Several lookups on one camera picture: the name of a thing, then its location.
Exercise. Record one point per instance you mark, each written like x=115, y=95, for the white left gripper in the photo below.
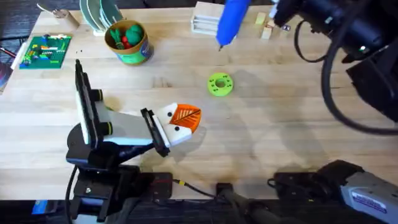
x=127, y=127

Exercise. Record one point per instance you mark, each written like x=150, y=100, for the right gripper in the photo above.
x=289, y=12

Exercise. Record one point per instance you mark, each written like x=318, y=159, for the blue electric screwdriver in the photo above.
x=231, y=21

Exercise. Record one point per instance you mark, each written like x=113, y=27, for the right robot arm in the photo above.
x=367, y=193

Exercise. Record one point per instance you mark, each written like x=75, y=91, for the yellow wooden block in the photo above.
x=260, y=18

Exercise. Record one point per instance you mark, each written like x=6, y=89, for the green disc with holes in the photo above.
x=214, y=88

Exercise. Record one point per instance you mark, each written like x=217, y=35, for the pale wooden slatted box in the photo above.
x=205, y=18

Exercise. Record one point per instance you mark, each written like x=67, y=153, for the brown tub with toys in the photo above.
x=132, y=43

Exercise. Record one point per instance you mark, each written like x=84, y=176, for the white plate rack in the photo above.
x=99, y=31

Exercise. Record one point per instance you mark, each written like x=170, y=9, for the grey-green plate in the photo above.
x=85, y=14
x=97, y=14
x=110, y=11

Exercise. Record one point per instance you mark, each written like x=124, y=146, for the red pen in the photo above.
x=7, y=52

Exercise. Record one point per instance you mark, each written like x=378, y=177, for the black rail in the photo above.
x=192, y=211

